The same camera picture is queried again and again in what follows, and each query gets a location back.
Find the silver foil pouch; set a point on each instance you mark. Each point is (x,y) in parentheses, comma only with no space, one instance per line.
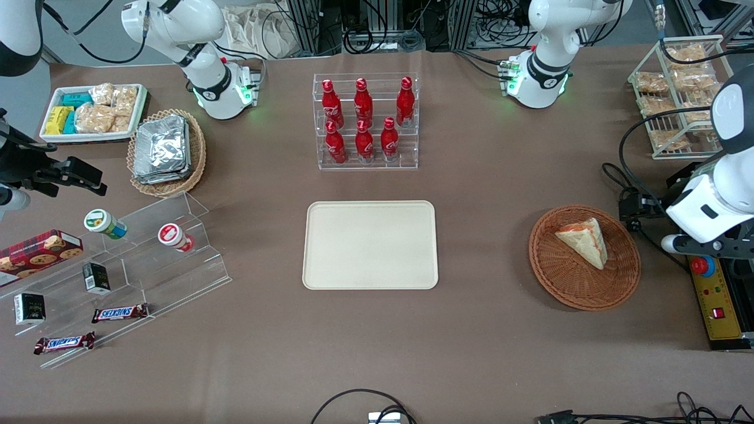
(160,147)

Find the red cookie box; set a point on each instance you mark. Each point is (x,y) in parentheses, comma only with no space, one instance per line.
(35,256)

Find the small black box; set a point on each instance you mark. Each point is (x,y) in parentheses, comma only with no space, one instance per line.
(96,278)
(29,308)

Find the white cloth bag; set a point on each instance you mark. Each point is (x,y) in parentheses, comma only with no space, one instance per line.
(259,32)

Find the clear bag of crackers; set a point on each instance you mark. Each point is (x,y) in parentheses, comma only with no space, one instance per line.
(121,123)
(101,94)
(94,119)
(125,100)

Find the brown Snickers bar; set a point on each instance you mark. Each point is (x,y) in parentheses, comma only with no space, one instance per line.
(120,313)
(65,343)

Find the red cola bottle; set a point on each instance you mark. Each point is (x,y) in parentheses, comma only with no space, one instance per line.
(332,106)
(404,103)
(336,146)
(389,142)
(364,144)
(363,105)

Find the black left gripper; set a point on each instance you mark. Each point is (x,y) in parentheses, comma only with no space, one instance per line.
(658,205)

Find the oval light wicker basket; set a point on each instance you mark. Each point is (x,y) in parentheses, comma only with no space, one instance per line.
(197,153)

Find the red lidded cup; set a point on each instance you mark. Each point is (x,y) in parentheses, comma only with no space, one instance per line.
(174,237)

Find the teal snack packet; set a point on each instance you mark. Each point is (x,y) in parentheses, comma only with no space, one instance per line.
(70,122)
(76,99)

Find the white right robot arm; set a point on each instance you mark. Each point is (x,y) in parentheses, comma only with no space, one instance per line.
(206,65)

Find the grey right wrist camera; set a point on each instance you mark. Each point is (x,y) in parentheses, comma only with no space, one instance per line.
(12,203)

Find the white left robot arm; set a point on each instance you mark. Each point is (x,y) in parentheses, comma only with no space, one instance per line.
(548,59)

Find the cream rectangular plastic tray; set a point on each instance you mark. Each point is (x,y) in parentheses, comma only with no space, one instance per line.
(370,245)

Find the clear acrylic stepped display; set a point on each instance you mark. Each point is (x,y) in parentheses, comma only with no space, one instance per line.
(147,277)

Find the clear acrylic bottle rack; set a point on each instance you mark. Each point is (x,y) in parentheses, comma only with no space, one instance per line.
(368,162)

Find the white rectangular snack tray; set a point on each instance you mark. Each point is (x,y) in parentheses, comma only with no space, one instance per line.
(47,136)

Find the green lidded cup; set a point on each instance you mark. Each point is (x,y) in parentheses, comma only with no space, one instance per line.
(103,223)

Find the round brown wicker basket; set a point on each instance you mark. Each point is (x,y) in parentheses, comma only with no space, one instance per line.
(565,282)

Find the triangular sandwich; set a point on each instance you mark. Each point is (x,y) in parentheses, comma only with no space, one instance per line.
(586,241)

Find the yellow snack packet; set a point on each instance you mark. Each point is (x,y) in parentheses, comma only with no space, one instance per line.
(58,120)

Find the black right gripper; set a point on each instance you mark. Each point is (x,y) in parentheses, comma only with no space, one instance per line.
(20,165)

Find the clear bag of biscuits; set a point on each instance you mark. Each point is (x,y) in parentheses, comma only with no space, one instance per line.
(668,140)
(686,54)
(651,82)
(692,79)
(657,106)

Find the yellow emergency stop box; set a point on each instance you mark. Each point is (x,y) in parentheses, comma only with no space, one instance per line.
(716,312)

